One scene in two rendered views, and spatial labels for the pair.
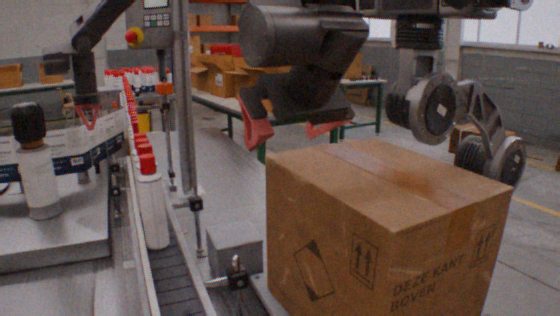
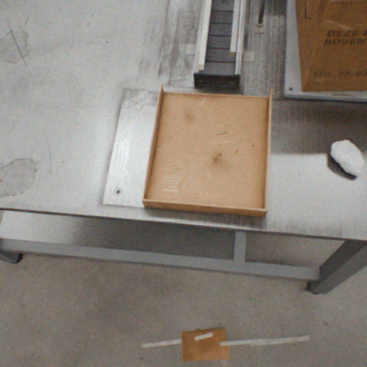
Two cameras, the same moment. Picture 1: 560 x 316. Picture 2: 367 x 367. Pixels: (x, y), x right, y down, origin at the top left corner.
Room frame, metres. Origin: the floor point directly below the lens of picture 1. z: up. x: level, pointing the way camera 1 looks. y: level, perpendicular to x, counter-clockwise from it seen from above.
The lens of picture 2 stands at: (-0.30, -0.23, 1.71)
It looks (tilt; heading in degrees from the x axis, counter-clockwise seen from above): 66 degrees down; 39
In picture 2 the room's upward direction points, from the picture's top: 9 degrees counter-clockwise
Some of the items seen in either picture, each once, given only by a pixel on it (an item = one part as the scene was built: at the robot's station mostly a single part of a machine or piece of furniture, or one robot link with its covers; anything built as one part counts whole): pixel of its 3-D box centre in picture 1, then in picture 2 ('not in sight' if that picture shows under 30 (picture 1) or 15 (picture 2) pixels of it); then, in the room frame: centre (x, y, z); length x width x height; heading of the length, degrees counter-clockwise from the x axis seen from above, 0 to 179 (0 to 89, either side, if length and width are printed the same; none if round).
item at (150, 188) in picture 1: (152, 202); not in sight; (0.70, 0.27, 0.98); 0.05 x 0.05 x 0.20
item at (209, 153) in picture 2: not in sight; (209, 145); (0.10, 0.00, 0.85); 0.30 x 0.26 x 0.04; 24
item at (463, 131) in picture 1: (481, 142); not in sight; (4.19, -2.49, 0.16); 0.65 x 0.54 x 0.32; 36
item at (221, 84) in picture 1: (228, 75); not in sight; (3.60, 0.49, 0.97); 0.45 x 0.38 x 0.37; 124
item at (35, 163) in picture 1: (35, 160); not in sight; (0.83, 0.63, 1.03); 0.09 x 0.09 x 0.30
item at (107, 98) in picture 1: (109, 122); not in sight; (1.37, 0.66, 1.01); 0.14 x 0.13 x 0.26; 24
